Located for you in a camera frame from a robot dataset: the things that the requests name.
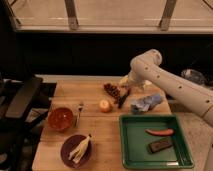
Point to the orange fruit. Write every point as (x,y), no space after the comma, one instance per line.
(105,106)

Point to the metal fork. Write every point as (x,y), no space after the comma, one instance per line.
(80,109)

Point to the grey bowl with blue lid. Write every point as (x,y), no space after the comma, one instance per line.
(193,76)

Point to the black office chair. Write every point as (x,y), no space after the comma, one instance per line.
(13,127)

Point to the black dish brush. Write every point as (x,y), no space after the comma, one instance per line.
(123,98)

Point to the peeled banana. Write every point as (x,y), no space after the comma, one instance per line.
(76,154)

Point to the blue crumpled cloth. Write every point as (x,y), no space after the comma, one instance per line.
(146,103)

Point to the orange bowl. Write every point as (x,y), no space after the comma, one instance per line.
(60,119)

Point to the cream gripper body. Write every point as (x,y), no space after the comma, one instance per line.
(125,81)

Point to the dark grape bunch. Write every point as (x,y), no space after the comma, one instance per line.
(112,90)

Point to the green plastic tray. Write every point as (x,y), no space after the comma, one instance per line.
(137,144)

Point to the black rectangular sponge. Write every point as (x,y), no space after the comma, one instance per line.
(159,145)

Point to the purple plate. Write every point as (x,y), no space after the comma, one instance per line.
(70,144)

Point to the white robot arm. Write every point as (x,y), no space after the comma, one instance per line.
(145,67)

